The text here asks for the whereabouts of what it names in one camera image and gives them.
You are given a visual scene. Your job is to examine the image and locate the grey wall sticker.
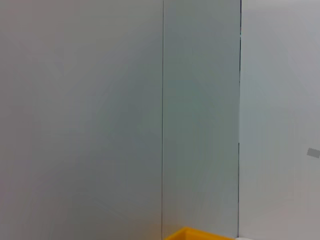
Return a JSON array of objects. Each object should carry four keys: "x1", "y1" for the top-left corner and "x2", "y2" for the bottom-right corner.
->
[{"x1": 306, "y1": 147, "x2": 320, "y2": 159}]

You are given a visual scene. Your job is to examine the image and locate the yellow plastic bin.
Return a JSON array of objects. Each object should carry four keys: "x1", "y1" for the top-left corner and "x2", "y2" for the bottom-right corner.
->
[{"x1": 163, "y1": 226, "x2": 238, "y2": 240}]

